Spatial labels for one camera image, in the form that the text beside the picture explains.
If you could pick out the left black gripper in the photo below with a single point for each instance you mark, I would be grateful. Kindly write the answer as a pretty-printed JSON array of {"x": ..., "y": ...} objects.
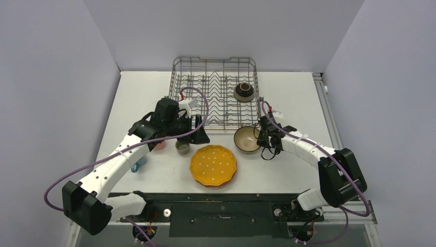
[{"x": 197, "y": 136}]

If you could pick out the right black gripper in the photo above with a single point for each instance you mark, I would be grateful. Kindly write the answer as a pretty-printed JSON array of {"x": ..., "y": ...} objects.
[{"x": 265, "y": 135}]

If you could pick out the brown speckled cream bowl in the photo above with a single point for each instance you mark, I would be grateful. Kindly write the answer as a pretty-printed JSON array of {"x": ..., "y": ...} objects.
[{"x": 245, "y": 139}]

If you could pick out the dark patterned cream bowl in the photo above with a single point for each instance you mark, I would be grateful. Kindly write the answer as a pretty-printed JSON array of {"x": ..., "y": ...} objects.
[{"x": 244, "y": 92}]

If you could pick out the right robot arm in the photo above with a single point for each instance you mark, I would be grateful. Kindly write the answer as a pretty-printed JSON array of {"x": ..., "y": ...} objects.
[{"x": 311, "y": 152}]

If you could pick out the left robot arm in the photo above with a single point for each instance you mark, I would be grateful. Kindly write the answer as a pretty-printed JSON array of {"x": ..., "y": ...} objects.
[{"x": 87, "y": 202}]

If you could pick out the grey ceramic mug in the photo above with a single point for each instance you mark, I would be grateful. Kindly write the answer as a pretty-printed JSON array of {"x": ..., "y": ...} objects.
[{"x": 182, "y": 148}]

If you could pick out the yellow polka dot plate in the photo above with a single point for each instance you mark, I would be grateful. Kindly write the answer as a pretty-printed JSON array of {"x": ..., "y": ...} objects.
[{"x": 213, "y": 165}]

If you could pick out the pink cup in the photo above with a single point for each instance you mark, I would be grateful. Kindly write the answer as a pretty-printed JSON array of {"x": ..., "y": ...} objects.
[{"x": 161, "y": 145}]

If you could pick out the pink plate under stack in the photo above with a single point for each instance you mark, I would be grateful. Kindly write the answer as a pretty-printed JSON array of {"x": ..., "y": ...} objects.
[{"x": 217, "y": 186}]

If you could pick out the blue mug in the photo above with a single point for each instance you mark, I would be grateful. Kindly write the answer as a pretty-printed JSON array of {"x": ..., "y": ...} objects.
[{"x": 135, "y": 167}]

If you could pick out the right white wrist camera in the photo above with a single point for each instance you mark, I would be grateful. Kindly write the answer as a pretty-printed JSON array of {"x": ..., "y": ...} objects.
[{"x": 277, "y": 116}]

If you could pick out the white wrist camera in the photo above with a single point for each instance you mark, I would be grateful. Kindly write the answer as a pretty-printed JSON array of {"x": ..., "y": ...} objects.
[
  {"x": 277, "y": 116},
  {"x": 186, "y": 105}
]

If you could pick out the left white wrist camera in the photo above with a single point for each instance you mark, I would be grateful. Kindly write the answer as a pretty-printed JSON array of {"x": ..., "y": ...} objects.
[{"x": 186, "y": 105}]

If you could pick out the grey wire dish rack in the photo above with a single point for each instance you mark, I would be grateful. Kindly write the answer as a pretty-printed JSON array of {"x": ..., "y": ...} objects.
[{"x": 212, "y": 82}]

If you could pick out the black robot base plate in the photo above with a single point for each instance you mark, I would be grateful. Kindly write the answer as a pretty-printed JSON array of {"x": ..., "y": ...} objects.
[{"x": 228, "y": 214}]

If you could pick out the aluminium rail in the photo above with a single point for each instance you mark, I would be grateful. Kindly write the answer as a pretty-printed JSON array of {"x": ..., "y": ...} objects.
[{"x": 341, "y": 175}]

